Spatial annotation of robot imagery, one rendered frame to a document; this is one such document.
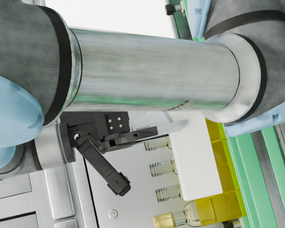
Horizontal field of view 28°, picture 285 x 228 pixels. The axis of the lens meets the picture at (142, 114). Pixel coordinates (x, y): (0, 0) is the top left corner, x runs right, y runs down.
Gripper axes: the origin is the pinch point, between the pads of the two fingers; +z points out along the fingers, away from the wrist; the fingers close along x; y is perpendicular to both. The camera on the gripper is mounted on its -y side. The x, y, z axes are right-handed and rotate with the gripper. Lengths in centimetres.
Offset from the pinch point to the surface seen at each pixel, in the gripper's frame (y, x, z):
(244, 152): -6.1, 15.8, 13.2
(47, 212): -9, 44, -31
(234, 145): -4.1, 23.5, 13.2
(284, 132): -4.1, 14.2, 21.7
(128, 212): -13.8, 41.2, -12.2
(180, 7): 33, 40, 12
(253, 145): -5.3, 15.9, 15.4
